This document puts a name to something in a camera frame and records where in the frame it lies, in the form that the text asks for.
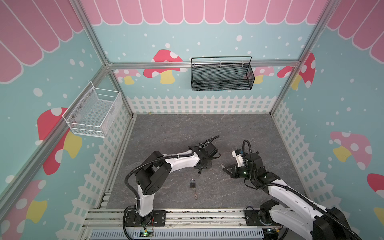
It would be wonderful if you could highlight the white vented cable duct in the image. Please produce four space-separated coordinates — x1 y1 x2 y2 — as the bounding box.
88 228 265 240

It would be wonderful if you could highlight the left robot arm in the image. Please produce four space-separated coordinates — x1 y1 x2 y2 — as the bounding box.
124 141 220 218

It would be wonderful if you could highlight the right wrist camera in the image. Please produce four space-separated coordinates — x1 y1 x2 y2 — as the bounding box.
232 149 245 168

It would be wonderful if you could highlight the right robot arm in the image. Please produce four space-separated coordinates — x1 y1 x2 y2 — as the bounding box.
223 140 360 240

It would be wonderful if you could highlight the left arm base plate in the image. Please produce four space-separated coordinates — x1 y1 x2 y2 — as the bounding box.
123 209 167 227

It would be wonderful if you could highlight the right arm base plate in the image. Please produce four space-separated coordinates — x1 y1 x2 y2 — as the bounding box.
244 209 280 228

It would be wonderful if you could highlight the aluminium front rail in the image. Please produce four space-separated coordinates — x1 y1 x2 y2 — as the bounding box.
83 208 249 229

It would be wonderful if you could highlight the black wire mesh basket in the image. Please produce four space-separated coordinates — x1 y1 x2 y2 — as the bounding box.
191 56 255 92

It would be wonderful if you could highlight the white wire mesh basket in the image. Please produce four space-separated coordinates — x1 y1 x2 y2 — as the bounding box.
63 82 123 138

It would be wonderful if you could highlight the black padlock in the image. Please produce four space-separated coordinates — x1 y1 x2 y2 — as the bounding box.
190 179 196 189

